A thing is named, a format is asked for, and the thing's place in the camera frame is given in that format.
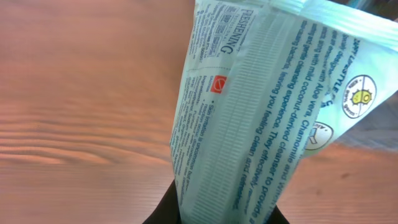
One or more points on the teal snack packet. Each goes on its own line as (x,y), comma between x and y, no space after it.
(265,84)

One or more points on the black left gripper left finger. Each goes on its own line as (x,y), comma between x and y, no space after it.
(167,211)

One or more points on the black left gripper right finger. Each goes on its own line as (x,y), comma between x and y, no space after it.
(276,217)

